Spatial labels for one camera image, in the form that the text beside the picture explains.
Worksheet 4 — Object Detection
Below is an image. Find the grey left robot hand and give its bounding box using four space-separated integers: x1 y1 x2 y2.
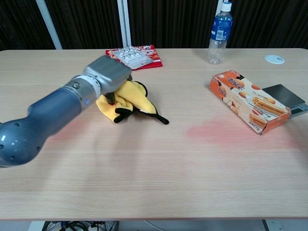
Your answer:
83 54 133 106

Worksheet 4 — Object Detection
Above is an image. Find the yellow cloth with black trim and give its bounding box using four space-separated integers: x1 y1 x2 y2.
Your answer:
95 80 170 125

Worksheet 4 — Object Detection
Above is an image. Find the clear plastic blister tray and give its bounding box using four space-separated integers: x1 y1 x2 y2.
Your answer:
113 45 153 69

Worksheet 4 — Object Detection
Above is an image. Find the red snack package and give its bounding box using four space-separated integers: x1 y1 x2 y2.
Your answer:
105 45 164 71

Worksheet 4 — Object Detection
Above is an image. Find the clear bottle with blue label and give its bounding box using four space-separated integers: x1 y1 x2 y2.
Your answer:
207 1 234 65

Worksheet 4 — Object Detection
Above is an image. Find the orange biscuit box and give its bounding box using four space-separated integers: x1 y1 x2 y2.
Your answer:
208 70 292 136

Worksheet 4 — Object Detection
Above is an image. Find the white round desk grommet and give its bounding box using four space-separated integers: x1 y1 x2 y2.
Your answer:
264 54 285 64

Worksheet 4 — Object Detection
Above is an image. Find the grey digital kitchen scale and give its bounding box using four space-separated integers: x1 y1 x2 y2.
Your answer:
261 84 308 119

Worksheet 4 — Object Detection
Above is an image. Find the white partition post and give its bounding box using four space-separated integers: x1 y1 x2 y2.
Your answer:
116 0 132 49
35 0 64 50

